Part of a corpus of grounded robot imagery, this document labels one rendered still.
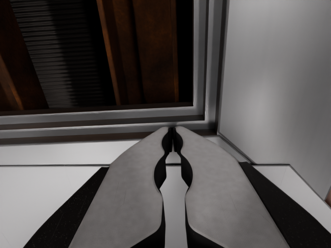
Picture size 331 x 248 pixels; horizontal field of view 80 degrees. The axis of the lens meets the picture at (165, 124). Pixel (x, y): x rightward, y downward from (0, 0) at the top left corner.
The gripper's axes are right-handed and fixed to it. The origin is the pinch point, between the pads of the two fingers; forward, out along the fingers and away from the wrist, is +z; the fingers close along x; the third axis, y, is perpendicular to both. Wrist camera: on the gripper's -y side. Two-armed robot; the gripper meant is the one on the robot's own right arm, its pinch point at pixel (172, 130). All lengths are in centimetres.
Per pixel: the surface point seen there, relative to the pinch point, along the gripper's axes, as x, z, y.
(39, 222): -12.3, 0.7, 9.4
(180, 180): 0.4, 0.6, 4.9
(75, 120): -7.3, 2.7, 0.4
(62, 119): -8.2, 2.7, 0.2
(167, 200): -0.7, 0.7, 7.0
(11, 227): -15.2, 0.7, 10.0
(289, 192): 8.9, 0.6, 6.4
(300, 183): 9.4, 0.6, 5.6
